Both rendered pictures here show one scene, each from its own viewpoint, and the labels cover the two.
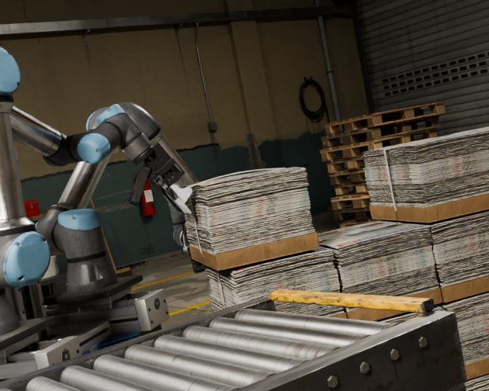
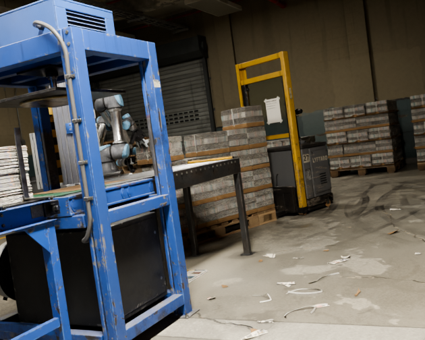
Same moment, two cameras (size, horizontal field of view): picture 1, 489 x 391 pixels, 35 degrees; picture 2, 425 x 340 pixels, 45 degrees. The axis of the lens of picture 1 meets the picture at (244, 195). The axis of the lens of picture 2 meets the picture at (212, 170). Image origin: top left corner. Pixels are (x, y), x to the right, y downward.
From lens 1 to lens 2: 2.97 m
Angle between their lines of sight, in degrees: 27
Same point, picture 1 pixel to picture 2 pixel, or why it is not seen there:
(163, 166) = (139, 133)
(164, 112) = not seen: outside the picture
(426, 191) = (209, 146)
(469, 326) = (218, 185)
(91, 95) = not seen: outside the picture
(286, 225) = (176, 151)
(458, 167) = (216, 140)
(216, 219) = not seen: hidden behind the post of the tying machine
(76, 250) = not seen: hidden behind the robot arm
